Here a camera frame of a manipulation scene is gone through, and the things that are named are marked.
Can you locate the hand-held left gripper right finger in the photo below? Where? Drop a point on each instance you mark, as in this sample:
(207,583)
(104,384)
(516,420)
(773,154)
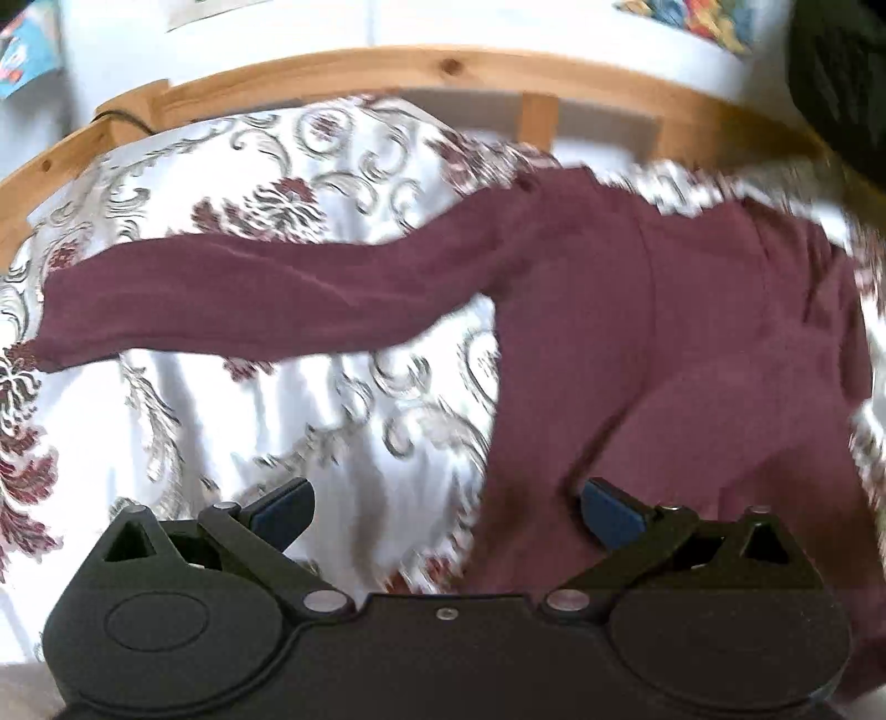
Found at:
(609,516)

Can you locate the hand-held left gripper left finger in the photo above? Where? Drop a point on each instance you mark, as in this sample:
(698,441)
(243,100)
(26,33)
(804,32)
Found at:
(285,511)

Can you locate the maroon sweater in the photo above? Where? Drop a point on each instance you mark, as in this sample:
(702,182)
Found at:
(657,346)

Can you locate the white floral bedspread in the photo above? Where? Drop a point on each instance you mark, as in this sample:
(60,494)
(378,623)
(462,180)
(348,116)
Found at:
(173,415)

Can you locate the dark cloth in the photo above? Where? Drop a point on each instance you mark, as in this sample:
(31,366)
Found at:
(844,76)

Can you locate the colourful floral cushion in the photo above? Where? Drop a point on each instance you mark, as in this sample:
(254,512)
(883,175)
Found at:
(692,21)

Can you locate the white paper sheet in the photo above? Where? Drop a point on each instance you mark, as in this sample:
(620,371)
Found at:
(204,10)

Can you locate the wooden bed frame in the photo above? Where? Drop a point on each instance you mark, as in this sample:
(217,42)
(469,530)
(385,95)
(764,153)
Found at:
(415,69)

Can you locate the blue cartoon wall poster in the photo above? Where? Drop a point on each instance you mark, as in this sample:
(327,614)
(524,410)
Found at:
(24,48)

